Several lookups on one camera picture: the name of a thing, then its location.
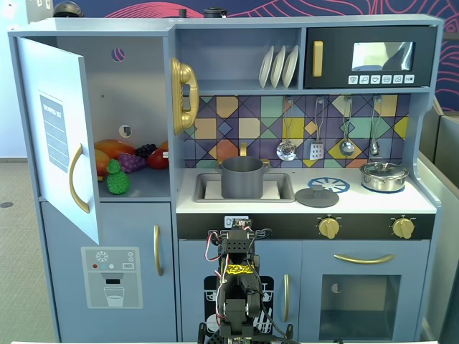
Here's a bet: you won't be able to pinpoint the green plastic pineapple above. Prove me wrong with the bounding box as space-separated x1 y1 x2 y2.
106 158 131 196

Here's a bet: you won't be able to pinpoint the light blue cabinet door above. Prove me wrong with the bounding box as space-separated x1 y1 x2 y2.
16 37 100 246

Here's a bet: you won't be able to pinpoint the gray plastic pot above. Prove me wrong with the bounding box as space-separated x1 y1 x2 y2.
215 156 272 199

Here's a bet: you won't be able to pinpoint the gray toy sink basin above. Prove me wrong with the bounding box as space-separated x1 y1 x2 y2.
193 172 295 204

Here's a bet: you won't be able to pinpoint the metal skimmer utensil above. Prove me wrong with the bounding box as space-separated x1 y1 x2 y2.
275 98 298 161

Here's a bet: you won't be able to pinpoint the red plastic apple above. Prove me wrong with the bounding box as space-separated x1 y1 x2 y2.
146 148 170 171

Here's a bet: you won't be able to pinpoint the black plastic grapes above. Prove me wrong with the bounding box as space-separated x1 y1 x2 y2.
135 143 158 159

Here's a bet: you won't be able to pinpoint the metal slotted spatula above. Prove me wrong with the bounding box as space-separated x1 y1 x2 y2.
309 98 326 161

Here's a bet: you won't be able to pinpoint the gray pot lid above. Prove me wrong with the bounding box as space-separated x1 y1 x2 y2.
294 186 340 208

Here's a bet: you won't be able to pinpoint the purple plastic grapes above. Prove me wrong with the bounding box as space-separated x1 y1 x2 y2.
117 153 148 174

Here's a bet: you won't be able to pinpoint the gold toy telephone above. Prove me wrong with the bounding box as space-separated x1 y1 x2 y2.
170 57 200 136

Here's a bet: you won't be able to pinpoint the white toy plate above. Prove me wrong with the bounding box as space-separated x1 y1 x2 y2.
281 45 300 89
258 45 275 90
270 45 287 90

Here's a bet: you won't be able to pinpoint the gold stove knob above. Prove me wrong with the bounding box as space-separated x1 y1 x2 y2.
318 216 341 239
391 216 416 239

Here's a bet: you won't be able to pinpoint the blue toy kitchen unit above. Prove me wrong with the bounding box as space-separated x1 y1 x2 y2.
7 14 445 343

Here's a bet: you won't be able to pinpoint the large orange red mango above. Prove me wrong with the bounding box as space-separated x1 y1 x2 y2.
94 138 138 161

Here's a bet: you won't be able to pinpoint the metal ladle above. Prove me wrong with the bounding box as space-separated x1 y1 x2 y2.
339 96 355 157

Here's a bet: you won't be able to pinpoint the medium orange red mango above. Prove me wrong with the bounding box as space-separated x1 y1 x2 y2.
93 148 111 177

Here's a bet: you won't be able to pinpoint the metal spoon utensil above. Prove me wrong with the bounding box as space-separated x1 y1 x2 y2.
369 95 383 156

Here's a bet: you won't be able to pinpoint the steel pot with lid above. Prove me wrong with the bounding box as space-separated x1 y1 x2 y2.
359 161 410 193

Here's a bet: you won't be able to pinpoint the black toy microwave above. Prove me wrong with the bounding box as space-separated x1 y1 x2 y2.
303 24 438 90

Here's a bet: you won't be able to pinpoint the black helmet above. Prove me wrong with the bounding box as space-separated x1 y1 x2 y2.
52 0 85 18

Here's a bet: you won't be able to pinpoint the gold fridge door handle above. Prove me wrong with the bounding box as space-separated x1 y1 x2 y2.
153 224 164 277

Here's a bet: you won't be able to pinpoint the gold dishwasher door handle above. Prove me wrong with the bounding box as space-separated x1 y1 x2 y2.
283 274 290 323

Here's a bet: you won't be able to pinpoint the gold curved door handle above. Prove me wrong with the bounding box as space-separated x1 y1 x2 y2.
68 143 90 214

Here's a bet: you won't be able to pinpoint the gold oven door handle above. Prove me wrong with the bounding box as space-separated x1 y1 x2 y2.
333 253 396 265

